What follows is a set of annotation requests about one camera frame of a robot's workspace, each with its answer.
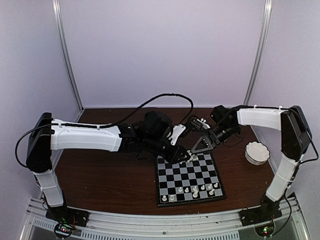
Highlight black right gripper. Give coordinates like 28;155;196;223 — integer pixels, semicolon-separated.
190;124;239;155

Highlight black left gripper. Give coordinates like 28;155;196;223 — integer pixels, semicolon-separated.
144;135;191;165

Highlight white chess king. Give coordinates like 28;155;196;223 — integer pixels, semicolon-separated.
192;186;199;198

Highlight white chess bishop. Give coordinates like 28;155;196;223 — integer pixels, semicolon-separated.
209;189;215;196

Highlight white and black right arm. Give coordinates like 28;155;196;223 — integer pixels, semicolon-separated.
203;105;314;221

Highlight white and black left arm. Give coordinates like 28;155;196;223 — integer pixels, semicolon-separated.
26;111;198;222

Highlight white chess piece pile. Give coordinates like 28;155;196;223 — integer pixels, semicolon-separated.
186;152;199;163

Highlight black and white chessboard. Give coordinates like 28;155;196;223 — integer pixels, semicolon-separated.
155;152;227;208

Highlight white scalloped bowl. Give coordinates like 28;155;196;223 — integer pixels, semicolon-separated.
244;141;270;166

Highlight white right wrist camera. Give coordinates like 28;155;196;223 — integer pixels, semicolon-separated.
189;116;211;131

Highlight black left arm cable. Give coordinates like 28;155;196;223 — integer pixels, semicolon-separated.
15;93;195;168

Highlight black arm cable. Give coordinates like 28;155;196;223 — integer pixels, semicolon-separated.
219;106;318;221
15;93;195;168

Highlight aluminium front rail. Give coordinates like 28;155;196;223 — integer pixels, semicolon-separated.
17;197;311;240

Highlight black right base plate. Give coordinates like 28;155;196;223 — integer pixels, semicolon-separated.
238;206;283;227

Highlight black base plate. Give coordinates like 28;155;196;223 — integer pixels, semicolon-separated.
45;206;90;227
238;206;283;227

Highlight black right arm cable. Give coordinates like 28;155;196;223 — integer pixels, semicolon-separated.
219;106;318;221

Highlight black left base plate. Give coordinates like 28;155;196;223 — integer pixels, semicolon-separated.
45;206;90;227

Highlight right aluminium frame post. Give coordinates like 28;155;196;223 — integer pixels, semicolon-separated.
243;0;273;106

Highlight aluminium frame post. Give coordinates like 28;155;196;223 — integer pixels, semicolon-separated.
243;0;273;106
52;0;84;112

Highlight left aluminium frame post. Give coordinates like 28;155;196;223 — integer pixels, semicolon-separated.
52;0;84;112

